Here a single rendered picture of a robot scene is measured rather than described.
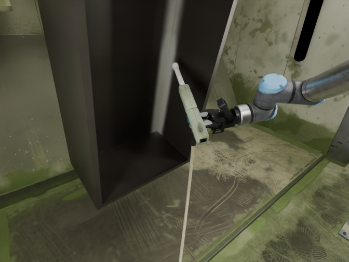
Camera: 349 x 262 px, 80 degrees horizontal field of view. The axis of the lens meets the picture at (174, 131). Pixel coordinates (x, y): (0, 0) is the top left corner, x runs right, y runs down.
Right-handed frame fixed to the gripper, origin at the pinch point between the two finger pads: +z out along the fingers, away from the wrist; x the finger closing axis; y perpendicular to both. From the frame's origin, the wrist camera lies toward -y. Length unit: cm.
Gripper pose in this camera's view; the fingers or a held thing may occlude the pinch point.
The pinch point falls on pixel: (191, 121)
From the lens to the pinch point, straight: 87.1
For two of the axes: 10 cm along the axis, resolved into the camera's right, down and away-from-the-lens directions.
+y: 0.3, 6.0, 8.0
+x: -2.3, -7.7, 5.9
